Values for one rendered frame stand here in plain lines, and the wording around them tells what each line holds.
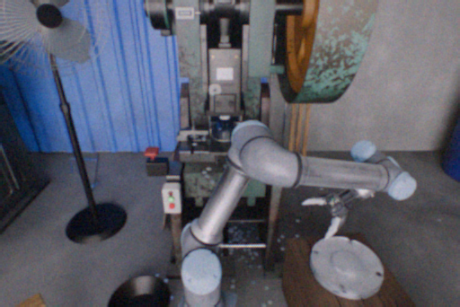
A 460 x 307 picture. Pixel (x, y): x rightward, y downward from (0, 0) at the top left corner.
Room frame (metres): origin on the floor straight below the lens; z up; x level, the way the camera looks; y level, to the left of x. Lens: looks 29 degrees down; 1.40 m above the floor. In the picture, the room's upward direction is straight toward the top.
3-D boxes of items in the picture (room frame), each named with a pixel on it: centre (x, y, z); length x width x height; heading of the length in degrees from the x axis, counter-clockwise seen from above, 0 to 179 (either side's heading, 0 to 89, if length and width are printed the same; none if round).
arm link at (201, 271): (0.62, 0.09, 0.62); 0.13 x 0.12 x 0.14; 10
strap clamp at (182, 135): (1.41, 0.20, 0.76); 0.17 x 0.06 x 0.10; 91
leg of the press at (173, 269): (1.55, 0.30, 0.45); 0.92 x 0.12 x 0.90; 1
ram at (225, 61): (1.37, 0.03, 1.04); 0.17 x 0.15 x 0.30; 1
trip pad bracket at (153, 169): (1.18, 0.34, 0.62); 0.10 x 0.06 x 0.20; 91
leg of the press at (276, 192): (1.56, -0.23, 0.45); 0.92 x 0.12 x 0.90; 1
